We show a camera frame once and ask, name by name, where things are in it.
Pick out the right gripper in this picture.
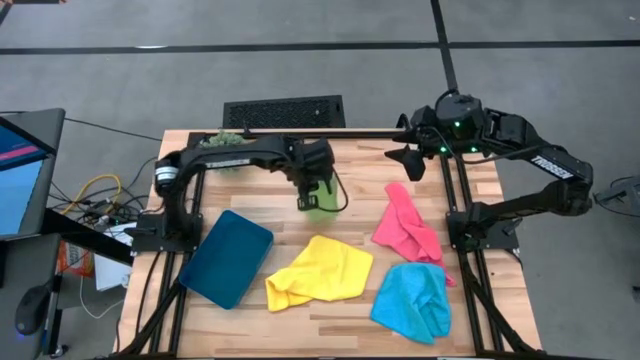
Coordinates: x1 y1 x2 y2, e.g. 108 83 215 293
383 92 489 164

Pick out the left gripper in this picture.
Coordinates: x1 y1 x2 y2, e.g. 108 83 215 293
284 137 337 196

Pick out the green microfiber towel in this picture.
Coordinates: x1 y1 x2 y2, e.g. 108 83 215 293
304 172 341 225

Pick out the yellow microfiber towel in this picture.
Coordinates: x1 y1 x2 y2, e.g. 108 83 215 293
264 234 375 313

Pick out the pink microfiber towel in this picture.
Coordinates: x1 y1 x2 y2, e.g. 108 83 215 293
372 182 457 287

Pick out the light blue microfiber towel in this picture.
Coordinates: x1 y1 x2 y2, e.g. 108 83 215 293
369 262 453 346

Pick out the black perforated panel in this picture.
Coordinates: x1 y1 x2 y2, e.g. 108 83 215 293
222 94 347 130

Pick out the green artificial plant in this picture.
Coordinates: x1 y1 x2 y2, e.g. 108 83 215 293
199 129 246 174

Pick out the teal plastic bin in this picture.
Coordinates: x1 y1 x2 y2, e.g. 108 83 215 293
178 209 275 311

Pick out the white paper sheet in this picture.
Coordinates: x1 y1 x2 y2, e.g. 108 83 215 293
93 222 134 292

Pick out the black slanted bar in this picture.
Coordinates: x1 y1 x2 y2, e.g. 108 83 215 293
39 207 135 266

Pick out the orange package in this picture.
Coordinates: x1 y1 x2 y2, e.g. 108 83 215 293
57 240 96 279

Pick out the computer monitor with blue screen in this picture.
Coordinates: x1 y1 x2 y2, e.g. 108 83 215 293
0 108 67 242

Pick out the grey side desk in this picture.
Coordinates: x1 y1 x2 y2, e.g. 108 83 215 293
0 232 64 360

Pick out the black computer mouse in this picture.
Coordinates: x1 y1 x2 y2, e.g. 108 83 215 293
14 284 54 336

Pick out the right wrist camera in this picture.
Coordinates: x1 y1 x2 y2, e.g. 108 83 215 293
403 149 427 183

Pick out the black aluminium table frame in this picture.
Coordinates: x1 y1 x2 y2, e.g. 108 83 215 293
117 128 544 359

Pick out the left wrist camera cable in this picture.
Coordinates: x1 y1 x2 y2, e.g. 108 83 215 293
319 169 350 215

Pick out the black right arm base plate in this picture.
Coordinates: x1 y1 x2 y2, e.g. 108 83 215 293
446 209 521 253

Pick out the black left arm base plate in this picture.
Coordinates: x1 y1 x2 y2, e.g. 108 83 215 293
130 214 204 254

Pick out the black floor cable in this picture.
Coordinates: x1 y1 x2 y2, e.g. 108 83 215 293
63 117 164 143

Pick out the yellow cable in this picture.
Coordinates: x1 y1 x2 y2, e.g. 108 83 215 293
60 173 123 216

